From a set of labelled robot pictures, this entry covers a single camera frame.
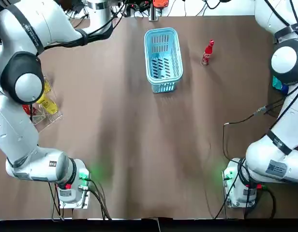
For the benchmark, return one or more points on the red cola bottle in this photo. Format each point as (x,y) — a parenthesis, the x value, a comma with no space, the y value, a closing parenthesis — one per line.
(30,110)
(207,54)

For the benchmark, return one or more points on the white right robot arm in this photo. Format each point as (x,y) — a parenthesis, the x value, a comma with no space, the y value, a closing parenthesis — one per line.
(284,58)

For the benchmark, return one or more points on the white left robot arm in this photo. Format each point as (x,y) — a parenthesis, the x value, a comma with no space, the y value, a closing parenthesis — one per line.
(18,135)

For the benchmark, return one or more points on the blue plastic basket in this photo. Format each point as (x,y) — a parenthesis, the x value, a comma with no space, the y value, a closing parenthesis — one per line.
(174,60)

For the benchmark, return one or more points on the teal snack packet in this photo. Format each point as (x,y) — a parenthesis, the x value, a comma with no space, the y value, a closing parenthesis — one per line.
(276,83)

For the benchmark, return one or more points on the clear acrylic bottle shelf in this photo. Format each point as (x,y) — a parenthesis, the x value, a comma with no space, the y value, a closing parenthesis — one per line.
(52,118)

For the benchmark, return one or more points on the yellow label tea bottle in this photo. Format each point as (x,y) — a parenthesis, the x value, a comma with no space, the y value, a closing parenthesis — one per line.
(48,104)
(48,85)

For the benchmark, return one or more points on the orange red fixture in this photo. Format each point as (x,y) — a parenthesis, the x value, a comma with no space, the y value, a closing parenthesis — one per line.
(162,3)

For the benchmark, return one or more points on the blue cookie packet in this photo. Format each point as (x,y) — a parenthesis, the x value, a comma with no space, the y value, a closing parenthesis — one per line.
(284,90)

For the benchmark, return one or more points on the aluminium frame post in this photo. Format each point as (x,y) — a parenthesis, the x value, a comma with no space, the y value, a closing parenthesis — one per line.
(153,14)

